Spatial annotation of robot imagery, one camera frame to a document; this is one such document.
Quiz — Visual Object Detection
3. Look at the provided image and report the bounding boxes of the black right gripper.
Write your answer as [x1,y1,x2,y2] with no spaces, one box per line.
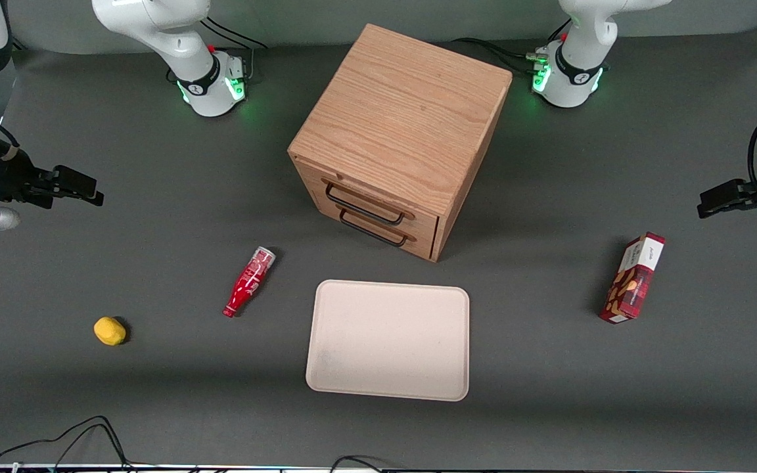
[0,148,104,211]

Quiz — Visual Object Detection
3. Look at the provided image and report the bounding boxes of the beige rectangular tray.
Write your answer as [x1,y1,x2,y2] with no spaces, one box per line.
[306,279,470,402]

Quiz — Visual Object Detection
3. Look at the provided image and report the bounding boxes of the red cookie box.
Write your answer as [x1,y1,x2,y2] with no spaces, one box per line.
[599,232,667,325]

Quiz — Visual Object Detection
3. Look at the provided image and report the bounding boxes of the yellow lemon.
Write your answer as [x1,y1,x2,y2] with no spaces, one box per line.
[93,317,127,347]

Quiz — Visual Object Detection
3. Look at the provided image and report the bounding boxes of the dark grey table mat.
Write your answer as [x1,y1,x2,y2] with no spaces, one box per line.
[0,25,757,470]

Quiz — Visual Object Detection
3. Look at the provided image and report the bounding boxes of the wooden drawer cabinet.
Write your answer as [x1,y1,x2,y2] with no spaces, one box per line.
[288,24,513,263]

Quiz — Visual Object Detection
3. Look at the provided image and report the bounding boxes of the black right arm base cables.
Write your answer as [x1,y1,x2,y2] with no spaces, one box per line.
[200,16,269,83]

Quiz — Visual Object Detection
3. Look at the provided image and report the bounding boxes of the black arm base cables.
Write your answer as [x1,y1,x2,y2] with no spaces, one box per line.
[451,18,573,74]
[200,16,269,83]

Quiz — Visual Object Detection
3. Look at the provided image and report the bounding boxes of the long looping black floor cable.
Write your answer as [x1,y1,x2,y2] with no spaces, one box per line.
[0,415,135,471]

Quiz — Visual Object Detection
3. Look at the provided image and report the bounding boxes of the black metal drawer handle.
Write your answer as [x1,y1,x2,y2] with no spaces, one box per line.
[325,182,407,227]
[338,208,411,249]

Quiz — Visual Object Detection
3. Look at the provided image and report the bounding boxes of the black left arm base cables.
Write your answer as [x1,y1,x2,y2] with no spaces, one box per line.
[451,18,573,74]

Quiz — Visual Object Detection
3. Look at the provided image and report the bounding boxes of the black arched floor cable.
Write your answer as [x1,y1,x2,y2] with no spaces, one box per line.
[329,455,387,473]

